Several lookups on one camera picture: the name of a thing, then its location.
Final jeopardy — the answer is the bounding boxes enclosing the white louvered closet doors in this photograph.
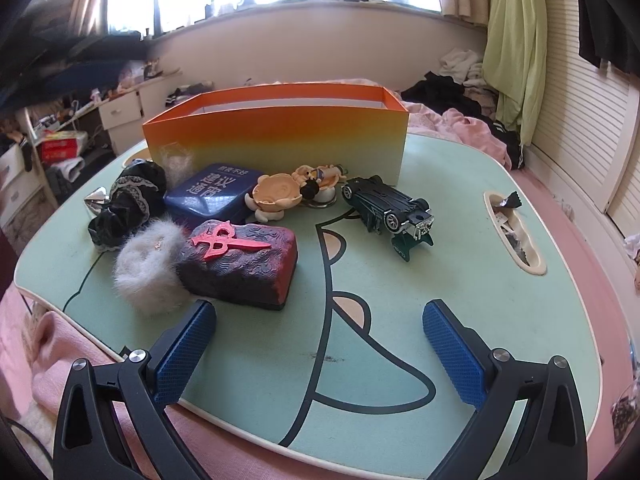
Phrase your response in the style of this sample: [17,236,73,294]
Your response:
[530,0,640,241]

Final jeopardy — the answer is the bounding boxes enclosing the peach cartoon figurine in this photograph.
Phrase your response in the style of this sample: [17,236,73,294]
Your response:
[245,172,306,223]

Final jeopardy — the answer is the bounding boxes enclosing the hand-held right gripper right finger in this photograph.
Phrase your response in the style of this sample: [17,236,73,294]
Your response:
[421,298,588,480]

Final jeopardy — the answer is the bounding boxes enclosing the pink floral blanket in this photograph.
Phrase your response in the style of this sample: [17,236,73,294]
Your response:
[400,102,513,168]

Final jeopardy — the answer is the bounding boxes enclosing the dark green toy car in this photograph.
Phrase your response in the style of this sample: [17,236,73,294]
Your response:
[341,176,435,263]

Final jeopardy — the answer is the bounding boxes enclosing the blue metal tin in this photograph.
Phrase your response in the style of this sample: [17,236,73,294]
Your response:
[163,162,266,226]

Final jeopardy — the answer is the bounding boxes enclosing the red and white box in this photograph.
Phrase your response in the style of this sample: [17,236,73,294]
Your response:
[39,130,90,163]

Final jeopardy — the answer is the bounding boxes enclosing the black clothes pile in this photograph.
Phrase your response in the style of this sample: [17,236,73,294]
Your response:
[400,72,523,171]

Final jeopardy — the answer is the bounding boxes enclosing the black hanging garment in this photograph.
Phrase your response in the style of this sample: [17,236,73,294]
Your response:
[575,0,640,73]

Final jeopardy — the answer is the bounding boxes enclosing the mint green cartoon desktop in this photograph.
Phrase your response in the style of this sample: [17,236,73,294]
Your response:
[14,132,603,478]

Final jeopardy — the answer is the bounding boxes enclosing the white clothes pile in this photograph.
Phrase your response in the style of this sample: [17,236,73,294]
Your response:
[439,49,488,88]

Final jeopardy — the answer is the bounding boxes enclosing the grey furry scrunchie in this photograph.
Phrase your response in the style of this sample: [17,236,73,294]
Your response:
[111,217,193,317]

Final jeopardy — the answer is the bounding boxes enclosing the orange cardboard box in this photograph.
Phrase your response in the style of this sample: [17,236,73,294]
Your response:
[141,85,411,188]

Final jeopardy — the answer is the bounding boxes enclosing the pink fleece cloth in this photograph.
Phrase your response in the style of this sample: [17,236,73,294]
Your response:
[0,280,126,480]

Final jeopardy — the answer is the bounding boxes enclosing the small figure keychain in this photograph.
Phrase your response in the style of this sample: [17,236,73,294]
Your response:
[291,162,348,208]

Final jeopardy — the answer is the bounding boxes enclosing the crumpled wrapper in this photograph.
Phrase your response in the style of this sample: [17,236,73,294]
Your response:
[502,225,533,266]

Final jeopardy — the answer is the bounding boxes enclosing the silver foil wrapper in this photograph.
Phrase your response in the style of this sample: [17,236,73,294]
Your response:
[82,185,112,213]

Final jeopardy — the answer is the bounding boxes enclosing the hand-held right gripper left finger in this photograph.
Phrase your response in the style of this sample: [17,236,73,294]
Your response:
[52,299,218,480]

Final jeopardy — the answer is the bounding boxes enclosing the black lace scrunchie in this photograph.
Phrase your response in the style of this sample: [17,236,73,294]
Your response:
[87,159,168,253]

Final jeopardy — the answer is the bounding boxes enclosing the white drawer cabinet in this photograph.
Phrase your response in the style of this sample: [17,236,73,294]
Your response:
[97,71,183,131]

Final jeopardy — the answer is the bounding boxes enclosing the black cable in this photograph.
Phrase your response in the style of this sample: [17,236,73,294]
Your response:
[5,417,53,461]

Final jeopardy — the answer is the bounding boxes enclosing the striped clothes heap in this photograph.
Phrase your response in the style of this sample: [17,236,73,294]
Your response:
[165,82,216,108]

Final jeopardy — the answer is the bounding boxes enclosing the green hanging garment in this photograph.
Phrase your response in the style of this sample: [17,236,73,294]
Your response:
[482,0,547,148]

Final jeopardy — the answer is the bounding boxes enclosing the dark red carved block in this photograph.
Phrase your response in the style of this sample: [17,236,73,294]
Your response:
[176,220,299,311]

